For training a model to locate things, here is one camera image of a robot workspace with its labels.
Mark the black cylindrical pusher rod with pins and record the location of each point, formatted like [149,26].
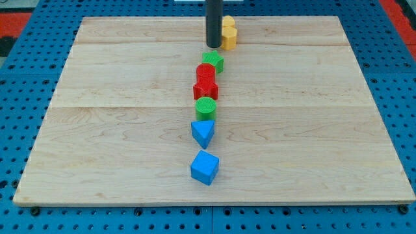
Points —
[213,22]

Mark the green star block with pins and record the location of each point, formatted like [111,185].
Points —
[215,59]

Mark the red circle block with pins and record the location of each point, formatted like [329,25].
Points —
[205,73]

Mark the red star block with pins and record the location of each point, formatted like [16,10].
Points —
[205,89]

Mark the green circle block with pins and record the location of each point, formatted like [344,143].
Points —
[205,108]

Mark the yellow block behind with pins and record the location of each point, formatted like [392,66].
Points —
[228,21]

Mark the yellow hexagon block front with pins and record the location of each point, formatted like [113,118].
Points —
[229,38]

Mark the blue triangle block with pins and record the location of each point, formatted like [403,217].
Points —
[203,131]

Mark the light wooden board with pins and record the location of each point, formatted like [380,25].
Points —
[296,122]

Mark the blue cube block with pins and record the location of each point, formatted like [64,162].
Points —
[204,167]

